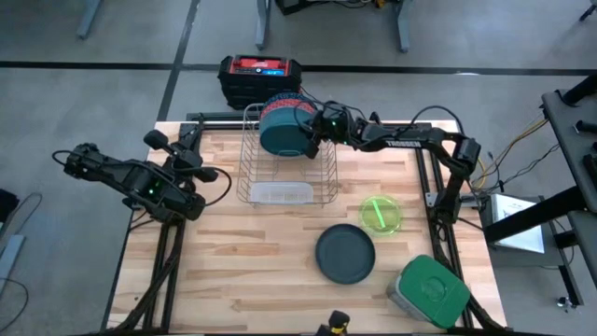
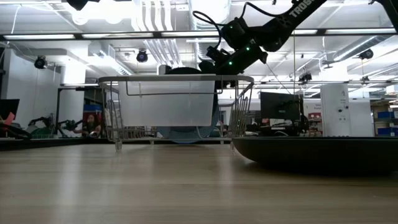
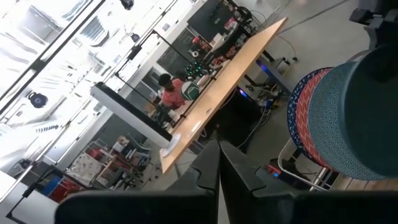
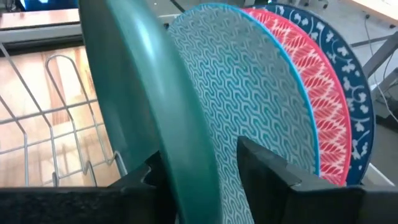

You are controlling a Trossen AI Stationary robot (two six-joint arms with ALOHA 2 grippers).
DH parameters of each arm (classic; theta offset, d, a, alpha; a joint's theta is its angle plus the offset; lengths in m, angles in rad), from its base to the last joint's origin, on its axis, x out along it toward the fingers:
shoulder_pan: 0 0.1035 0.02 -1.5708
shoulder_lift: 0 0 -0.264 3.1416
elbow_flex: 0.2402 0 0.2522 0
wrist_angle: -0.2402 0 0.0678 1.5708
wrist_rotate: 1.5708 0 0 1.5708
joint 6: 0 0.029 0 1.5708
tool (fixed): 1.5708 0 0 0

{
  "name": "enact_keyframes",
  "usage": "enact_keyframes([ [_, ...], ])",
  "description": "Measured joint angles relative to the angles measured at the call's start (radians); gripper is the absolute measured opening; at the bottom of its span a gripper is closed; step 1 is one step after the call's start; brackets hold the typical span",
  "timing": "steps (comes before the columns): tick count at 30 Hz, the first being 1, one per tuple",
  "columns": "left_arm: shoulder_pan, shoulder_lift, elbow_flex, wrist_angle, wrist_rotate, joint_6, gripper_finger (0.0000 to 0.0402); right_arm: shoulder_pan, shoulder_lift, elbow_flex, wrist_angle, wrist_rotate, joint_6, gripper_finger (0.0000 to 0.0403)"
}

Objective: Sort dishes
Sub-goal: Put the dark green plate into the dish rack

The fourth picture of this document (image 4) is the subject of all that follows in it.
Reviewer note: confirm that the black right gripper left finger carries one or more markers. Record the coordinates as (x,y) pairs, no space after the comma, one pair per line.
(152,180)

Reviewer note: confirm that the teal wave patterned plate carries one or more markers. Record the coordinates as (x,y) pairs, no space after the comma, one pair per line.
(248,93)

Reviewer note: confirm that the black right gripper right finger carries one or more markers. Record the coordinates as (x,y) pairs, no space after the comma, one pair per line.
(264,174)

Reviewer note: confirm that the blue floral plate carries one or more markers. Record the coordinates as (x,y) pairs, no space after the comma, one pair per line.
(357,77)

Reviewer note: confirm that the dark green plate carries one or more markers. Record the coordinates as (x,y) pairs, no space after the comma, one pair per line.
(140,77)

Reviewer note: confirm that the red leaf patterned plate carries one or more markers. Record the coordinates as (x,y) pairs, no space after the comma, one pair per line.
(326,109)

